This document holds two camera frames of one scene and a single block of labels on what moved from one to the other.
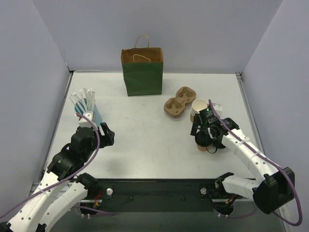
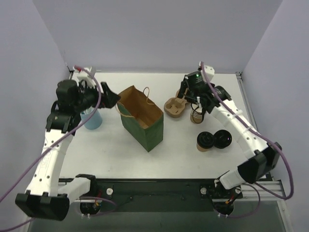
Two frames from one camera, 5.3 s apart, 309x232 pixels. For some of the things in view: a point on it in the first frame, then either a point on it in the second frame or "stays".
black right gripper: [201, 126] to [193, 98]
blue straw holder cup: [80, 108] stays
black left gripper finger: [109, 141] to [109, 103]
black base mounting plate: [159, 194] stays
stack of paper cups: [198, 105] stays
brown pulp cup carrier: [174, 107] stays
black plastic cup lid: [203, 138] stays
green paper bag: [142, 67] to [143, 119]
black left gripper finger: [106, 131] to [108, 93]
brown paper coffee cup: [202, 148] stays
